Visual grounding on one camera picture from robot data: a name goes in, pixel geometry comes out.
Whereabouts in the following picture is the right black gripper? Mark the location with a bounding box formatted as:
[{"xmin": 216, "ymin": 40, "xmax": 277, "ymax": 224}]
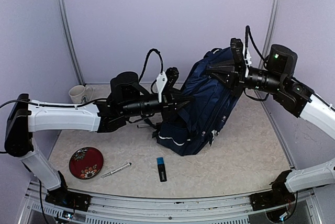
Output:
[{"xmin": 208, "ymin": 57, "xmax": 286, "ymax": 96}]

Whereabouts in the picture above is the navy blue student backpack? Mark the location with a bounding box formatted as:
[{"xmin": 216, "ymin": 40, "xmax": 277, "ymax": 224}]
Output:
[{"xmin": 153, "ymin": 48, "xmax": 238, "ymax": 156}]

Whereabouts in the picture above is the black and blue stamp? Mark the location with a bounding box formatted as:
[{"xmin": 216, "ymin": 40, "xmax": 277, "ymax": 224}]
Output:
[{"xmin": 157, "ymin": 157, "xmax": 167, "ymax": 182}]

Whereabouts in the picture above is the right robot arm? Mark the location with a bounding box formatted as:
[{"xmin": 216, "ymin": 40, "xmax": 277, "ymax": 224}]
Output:
[{"xmin": 206, "ymin": 43, "xmax": 334, "ymax": 211}]

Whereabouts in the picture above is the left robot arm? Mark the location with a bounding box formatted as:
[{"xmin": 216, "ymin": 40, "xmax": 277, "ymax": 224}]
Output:
[{"xmin": 4, "ymin": 72, "xmax": 193, "ymax": 211}]

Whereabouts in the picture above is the white marker with red cap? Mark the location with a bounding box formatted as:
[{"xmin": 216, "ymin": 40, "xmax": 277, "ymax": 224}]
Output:
[{"xmin": 137, "ymin": 124, "xmax": 150, "ymax": 128}]

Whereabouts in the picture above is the clear plastic syringe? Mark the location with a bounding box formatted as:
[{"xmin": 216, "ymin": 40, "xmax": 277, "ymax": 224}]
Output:
[{"xmin": 101, "ymin": 162, "xmax": 132, "ymax": 179}]

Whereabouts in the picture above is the white patterned ceramic cup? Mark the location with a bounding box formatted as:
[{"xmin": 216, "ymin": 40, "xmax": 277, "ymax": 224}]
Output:
[{"xmin": 69, "ymin": 85, "xmax": 94, "ymax": 104}]

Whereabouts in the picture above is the red floral plate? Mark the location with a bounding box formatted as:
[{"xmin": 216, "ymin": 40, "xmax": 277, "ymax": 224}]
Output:
[{"xmin": 69, "ymin": 147, "xmax": 104, "ymax": 180}]

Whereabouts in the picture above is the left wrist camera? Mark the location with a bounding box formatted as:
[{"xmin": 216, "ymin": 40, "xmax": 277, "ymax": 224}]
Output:
[{"xmin": 150, "ymin": 67, "xmax": 179, "ymax": 94}]

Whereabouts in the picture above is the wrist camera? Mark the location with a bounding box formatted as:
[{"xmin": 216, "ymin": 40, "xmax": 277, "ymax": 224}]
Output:
[
  {"xmin": 150, "ymin": 67, "xmax": 179, "ymax": 94},
  {"xmin": 230, "ymin": 38, "xmax": 252, "ymax": 68}
]

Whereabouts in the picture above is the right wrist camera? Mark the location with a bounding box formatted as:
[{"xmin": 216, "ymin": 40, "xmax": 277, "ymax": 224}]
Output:
[{"xmin": 230, "ymin": 38, "xmax": 252, "ymax": 68}]

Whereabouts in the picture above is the right aluminium frame post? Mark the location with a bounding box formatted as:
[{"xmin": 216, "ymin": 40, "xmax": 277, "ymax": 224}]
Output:
[{"xmin": 256, "ymin": 0, "xmax": 280, "ymax": 58}]

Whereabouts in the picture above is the aluminium frame post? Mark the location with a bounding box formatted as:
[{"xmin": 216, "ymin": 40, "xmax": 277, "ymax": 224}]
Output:
[
  {"xmin": 256, "ymin": 0, "xmax": 280, "ymax": 58},
  {"xmin": 57, "ymin": 0, "xmax": 86, "ymax": 85}
]

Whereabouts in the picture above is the front aluminium rail base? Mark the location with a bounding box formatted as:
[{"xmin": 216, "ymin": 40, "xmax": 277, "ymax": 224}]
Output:
[{"xmin": 16, "ymin": 181, "xmax": 322, "ymax": 223}]

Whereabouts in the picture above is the left aluminium frame post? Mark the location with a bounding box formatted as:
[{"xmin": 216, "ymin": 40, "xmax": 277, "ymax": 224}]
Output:
[{"xmin": 57, "ymin": 0, "xmax": 86, "ymax": 85}]

